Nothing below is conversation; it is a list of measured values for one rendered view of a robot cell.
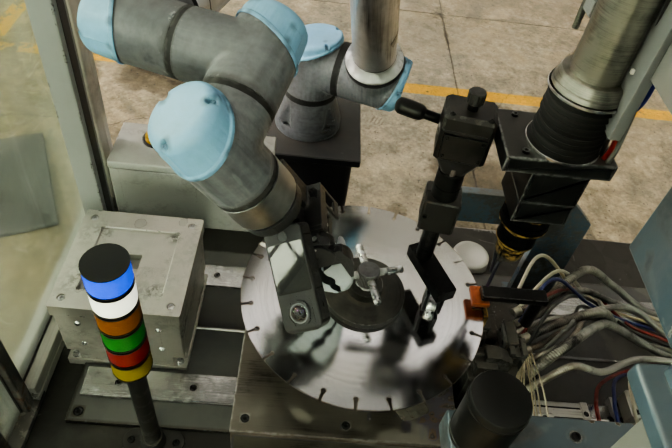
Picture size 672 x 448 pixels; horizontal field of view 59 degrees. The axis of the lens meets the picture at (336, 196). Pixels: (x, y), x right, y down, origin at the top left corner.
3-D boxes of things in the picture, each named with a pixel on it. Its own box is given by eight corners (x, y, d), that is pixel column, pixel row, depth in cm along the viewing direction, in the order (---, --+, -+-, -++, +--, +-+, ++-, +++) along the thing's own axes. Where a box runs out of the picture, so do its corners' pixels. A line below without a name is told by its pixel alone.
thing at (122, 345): (96, 352, 62) (91, 336, 60) (109, 315, 65) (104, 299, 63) (140, 355, 62) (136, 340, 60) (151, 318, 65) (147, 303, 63)
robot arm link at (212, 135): (235, 69, 50) (190, 155, 46) (294, 143, 58) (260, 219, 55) (168, 68, 54) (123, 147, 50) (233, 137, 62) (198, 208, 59)
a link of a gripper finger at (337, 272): (364, 250, 79) (337, 219, 72) (368, 291, 76) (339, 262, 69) (343, 256, 80) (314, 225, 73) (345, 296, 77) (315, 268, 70)
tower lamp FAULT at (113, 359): (101, 367, 64) (96, 353, 62) (114, 331, 67) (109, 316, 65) (144, 370, 64) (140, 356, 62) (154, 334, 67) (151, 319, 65)
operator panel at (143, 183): (119, 220, 111) (105, 161, 101) (134, 180, 119) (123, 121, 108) (268, 234, 113) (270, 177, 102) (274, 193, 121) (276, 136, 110)
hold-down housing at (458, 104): (410, 233, 73) (450, 99, 59) (414, 206, 76) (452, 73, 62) (454, 243, 72) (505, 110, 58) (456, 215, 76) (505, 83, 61)
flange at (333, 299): (356, 343, 75) (358, 333, 73) (306, 282, 81) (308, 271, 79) (420, 304, 80) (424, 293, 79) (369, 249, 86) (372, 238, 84)
